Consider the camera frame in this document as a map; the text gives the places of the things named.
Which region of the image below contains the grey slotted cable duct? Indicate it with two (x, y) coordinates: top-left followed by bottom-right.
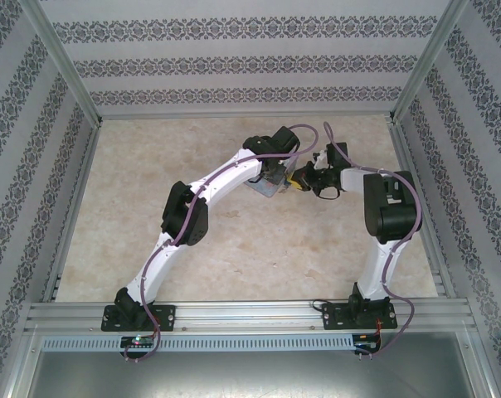
(41, 332), (356, 352)

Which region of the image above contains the aluminium frame beam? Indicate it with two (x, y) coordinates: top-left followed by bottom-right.
(0, 329), (42, 398)
(468, 329), (501, 398)

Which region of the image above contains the aluminium side rail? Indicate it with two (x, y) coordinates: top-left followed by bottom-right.
(41, 122), (105, 302)
(389, 119), (457, 299)

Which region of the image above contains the long aluminium mounting rail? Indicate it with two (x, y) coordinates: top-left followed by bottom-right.
(24, 298), (474, 332)

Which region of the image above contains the aluminium corner post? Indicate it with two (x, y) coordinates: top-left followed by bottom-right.
(21, 0), (105, 128)
(389, 0), (471, 124)

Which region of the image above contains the grey metal panel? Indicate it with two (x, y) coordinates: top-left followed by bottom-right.
(24, 350), (494, 398)

